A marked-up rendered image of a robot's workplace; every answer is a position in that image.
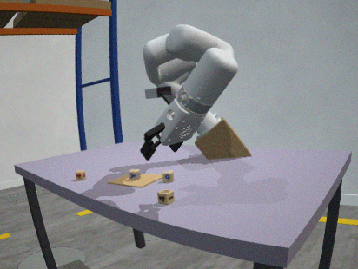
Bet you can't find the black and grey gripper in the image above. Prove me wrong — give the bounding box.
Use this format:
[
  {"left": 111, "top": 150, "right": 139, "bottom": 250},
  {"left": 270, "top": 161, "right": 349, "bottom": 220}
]
[{"left": 140, "top": 94, "right": 206, "bottom": 161}]

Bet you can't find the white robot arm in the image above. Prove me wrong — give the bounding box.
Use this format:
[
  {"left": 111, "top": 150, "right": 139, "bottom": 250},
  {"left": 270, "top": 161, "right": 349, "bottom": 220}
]
[{"left": 143, "top": 24, "right": 238, "bottom": 139}]

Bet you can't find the tan flat mat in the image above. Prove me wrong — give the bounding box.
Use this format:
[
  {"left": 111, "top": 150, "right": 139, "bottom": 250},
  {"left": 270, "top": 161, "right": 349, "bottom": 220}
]
[{"left": 107, "top": 174, "right": 162, "bottom": 188}]

